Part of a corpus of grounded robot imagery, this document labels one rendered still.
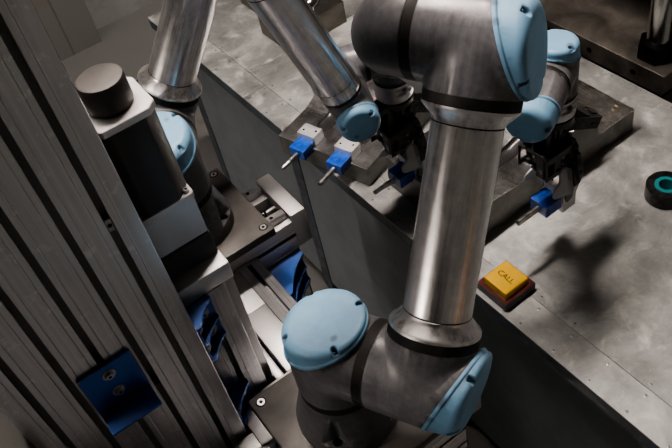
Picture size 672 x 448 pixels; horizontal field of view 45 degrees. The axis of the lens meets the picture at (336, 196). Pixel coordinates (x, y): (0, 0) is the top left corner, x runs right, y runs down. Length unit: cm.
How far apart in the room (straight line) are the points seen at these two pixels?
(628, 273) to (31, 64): 120
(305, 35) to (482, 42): 45
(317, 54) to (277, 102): 85
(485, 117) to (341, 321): 32
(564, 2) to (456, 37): 150
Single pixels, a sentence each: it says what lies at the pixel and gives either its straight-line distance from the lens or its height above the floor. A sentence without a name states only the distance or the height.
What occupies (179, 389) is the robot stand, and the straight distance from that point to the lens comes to 118.
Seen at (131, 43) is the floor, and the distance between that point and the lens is 410.
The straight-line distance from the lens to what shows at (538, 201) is 157.
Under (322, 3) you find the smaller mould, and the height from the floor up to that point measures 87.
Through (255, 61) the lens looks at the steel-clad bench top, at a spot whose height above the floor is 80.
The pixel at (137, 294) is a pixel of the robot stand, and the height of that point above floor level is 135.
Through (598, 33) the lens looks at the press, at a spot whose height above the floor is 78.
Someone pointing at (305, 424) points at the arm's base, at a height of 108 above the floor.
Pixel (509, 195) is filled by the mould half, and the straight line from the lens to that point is 169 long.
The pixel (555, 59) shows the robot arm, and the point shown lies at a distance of 133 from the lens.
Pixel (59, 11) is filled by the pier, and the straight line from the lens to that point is 407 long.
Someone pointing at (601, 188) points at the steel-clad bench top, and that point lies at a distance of 181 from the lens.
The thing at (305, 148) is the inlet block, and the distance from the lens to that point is 186.
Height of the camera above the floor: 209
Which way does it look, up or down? 45 degrees down
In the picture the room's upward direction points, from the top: 13 degrees counter-clockwise
